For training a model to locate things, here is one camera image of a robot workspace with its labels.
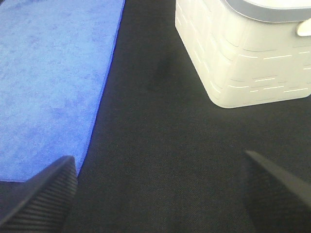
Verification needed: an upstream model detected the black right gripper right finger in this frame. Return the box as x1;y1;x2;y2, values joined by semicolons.
243;150;311;233

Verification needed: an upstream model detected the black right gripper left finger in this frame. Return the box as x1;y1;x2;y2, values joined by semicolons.
0;156;78;233

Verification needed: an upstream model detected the blue microfiber towel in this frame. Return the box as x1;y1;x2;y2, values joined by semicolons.
0;0;125;182

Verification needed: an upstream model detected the black table cloth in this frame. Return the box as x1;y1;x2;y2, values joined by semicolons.
0;0;311;233

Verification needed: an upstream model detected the white plastic storage basket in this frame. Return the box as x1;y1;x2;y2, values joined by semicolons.
175;0;311;108

